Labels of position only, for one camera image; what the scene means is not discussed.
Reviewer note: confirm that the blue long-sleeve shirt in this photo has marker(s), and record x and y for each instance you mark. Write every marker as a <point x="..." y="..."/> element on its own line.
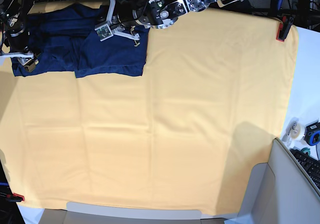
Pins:
<point x="67" y="41"/>

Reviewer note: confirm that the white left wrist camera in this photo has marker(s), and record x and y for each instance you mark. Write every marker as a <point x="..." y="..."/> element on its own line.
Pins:
<point x="103" y="31"/>

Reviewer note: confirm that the blue black tape measure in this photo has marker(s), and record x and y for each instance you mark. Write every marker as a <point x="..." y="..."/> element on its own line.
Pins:
<point x="312" y="135"/>

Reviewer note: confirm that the black keyboard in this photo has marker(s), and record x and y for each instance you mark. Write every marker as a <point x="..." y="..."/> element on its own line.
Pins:
<point x="308" y="168"/>

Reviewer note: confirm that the yellow table cloth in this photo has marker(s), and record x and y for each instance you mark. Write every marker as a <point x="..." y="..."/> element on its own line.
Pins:
<point x="183" y="136"/>

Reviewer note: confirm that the white tape dispenser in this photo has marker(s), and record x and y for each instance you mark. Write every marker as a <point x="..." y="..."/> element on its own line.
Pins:
<point x="294" y="132"/>

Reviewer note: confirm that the red black clamp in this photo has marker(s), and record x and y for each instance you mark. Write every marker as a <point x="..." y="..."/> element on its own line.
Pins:
<point x="284" y="27"/>
<point x="14" y="198"/>

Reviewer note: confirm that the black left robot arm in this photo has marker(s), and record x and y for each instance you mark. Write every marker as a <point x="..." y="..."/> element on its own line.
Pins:
<point x="161" y="14"/>

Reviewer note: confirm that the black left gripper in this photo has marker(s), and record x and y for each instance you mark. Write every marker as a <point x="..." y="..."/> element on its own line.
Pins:
<point x="128" y="14"/>

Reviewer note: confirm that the red black clamp right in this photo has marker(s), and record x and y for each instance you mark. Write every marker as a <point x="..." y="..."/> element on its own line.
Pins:
<point x="284" y="27"/>

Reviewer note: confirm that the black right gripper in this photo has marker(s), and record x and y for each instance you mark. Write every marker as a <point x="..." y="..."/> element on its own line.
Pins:
<point x="28" y="59"/>

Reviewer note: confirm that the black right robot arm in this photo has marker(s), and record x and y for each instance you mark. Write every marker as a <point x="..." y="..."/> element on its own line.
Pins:
<point x="14" y="32"/>

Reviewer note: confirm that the green tape roll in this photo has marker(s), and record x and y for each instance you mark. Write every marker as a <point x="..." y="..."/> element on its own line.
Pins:
<point x="306" y="151"/>

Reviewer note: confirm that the red black clamp lower left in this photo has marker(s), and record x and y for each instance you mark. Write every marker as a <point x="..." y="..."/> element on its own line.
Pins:
<point x="14" y="198"/>

